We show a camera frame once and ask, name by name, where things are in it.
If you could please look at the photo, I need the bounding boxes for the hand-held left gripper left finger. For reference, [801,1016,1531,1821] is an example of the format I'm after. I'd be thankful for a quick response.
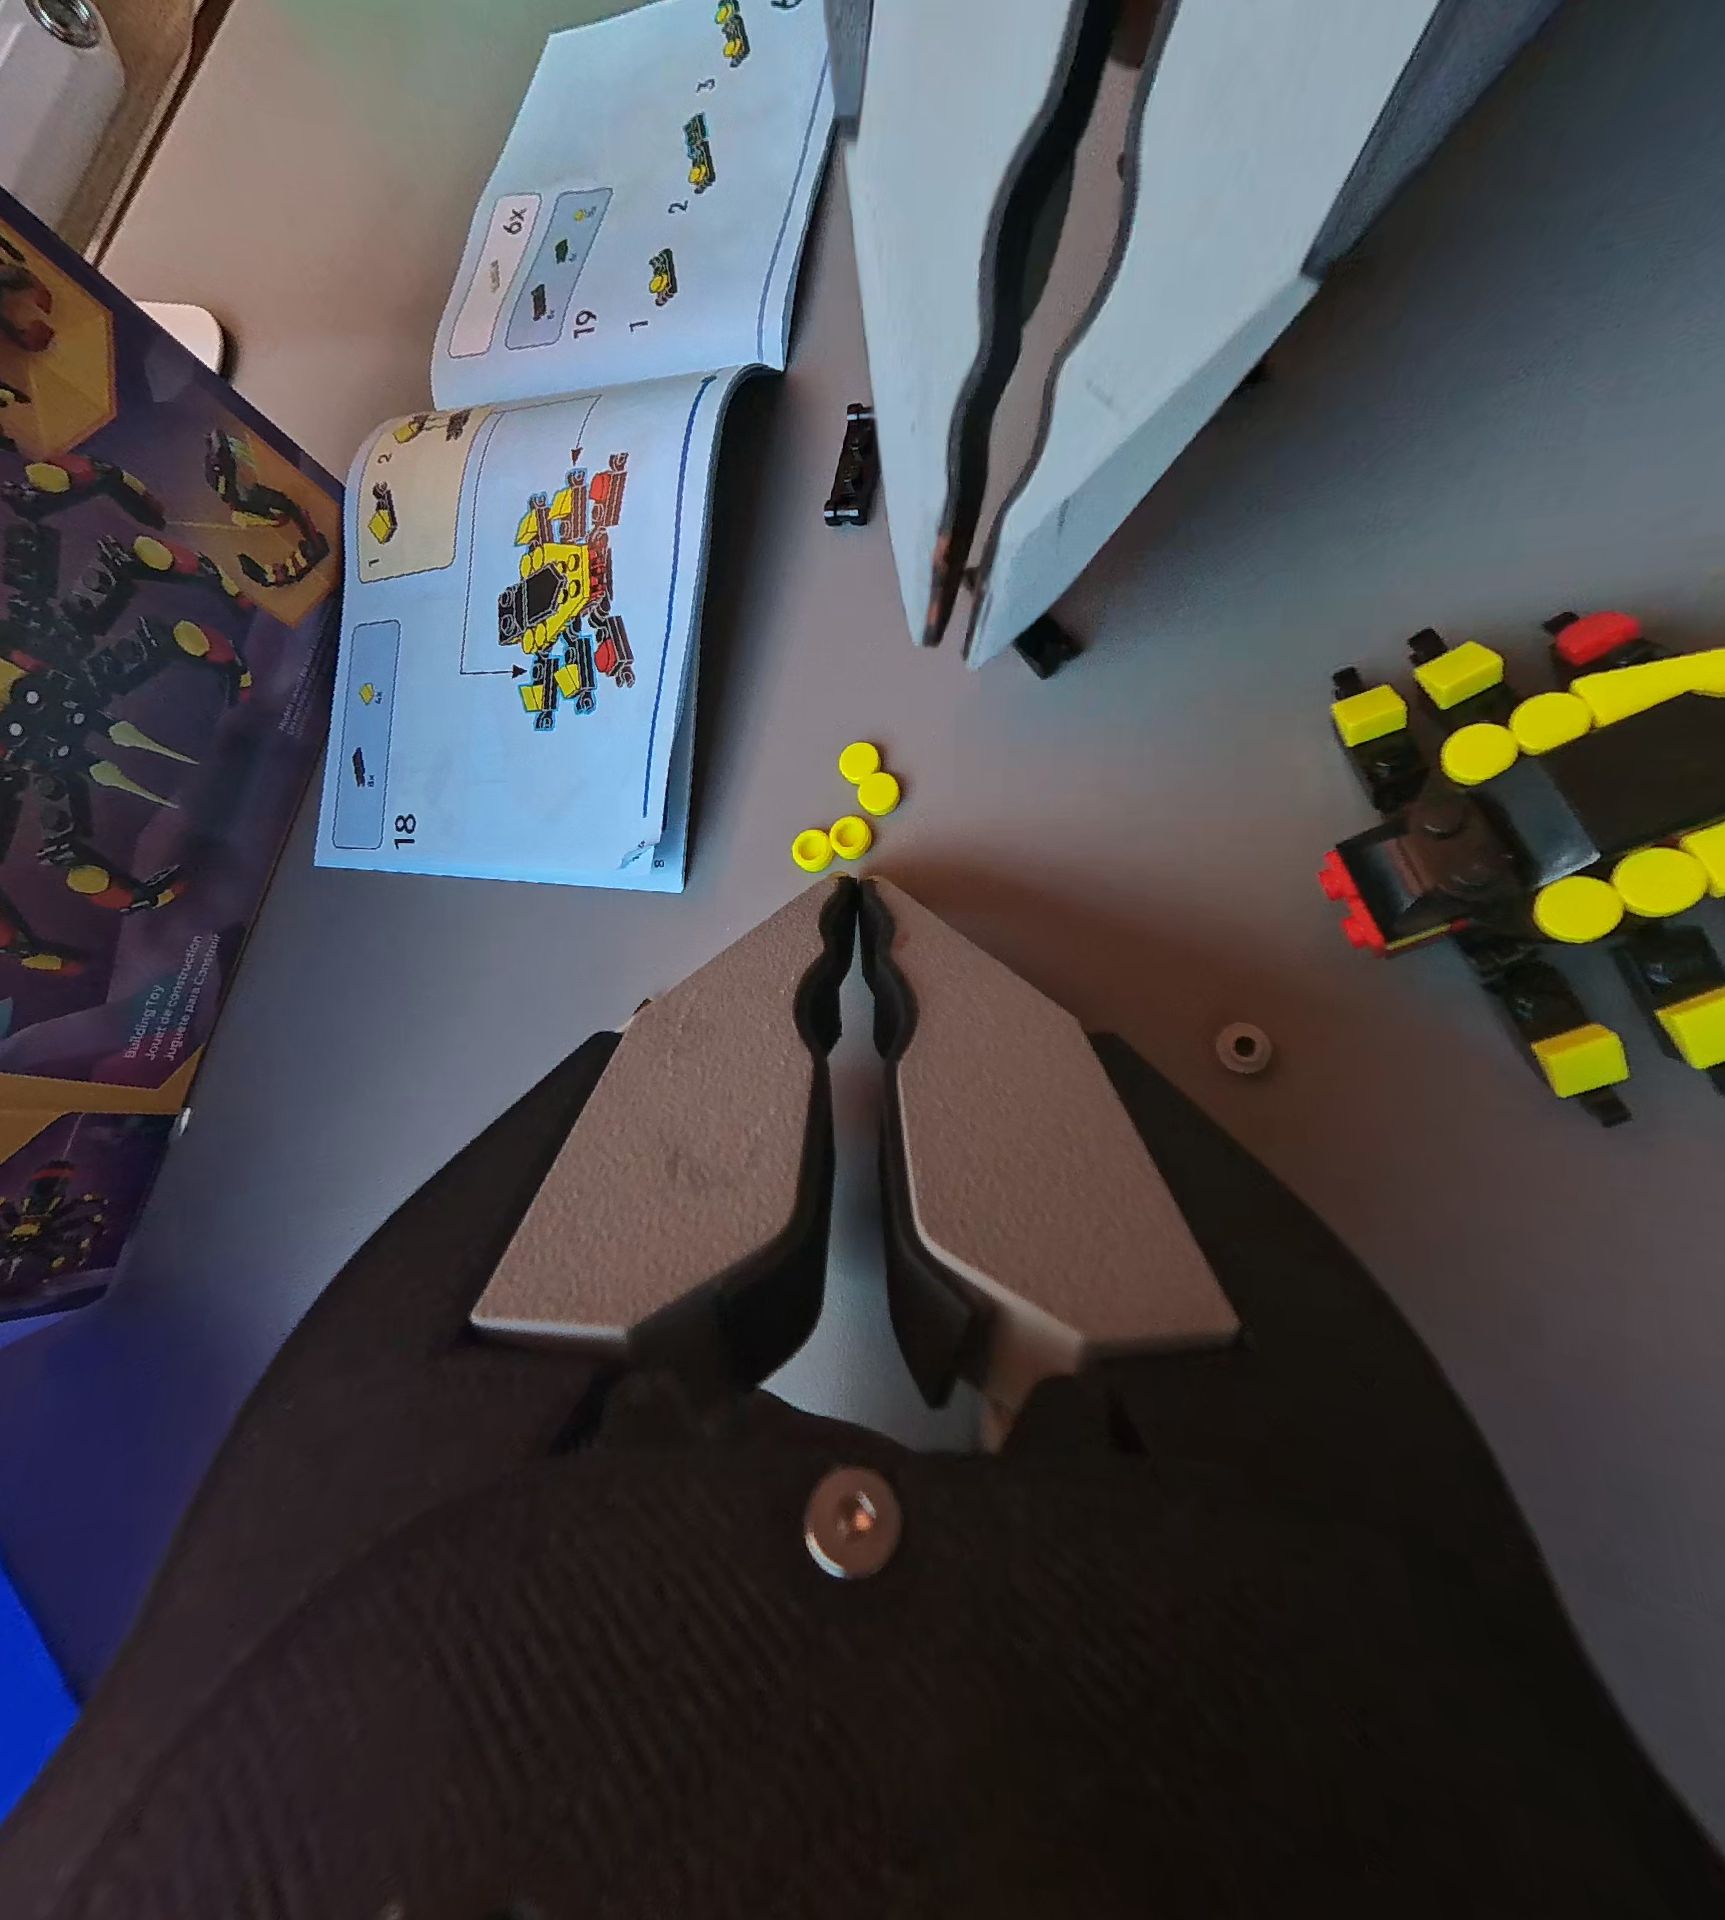
[466,874,865,1395]

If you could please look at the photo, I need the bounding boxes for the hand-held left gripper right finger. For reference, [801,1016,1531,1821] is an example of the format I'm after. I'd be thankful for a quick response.
[859,874,1242,1454]

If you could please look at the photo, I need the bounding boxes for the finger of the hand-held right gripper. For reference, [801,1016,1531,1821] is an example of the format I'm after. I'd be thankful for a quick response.
[958,0,1453,672]
[845,0,1097,650]

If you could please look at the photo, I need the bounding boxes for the purple toy set box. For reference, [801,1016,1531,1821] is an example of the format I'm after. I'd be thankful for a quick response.
[0,104,346,1368]

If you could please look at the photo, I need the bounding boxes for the open instruction booklet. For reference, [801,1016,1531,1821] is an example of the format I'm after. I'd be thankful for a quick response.
[314,0,841,895]

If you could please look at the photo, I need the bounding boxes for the yellow black toy brick model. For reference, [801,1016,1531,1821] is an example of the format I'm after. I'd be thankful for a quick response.
[1318,607,1725,1128]

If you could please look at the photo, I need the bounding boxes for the pale rounded wooden board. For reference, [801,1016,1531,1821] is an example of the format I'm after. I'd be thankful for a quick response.
[126,301,240,379]

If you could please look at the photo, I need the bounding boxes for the plywood tray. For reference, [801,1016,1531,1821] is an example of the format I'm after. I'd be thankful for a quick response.
[0,0,236,264]

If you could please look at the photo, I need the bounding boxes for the white cylinder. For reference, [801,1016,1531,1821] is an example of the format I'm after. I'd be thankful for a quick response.
[0,0,129,198]

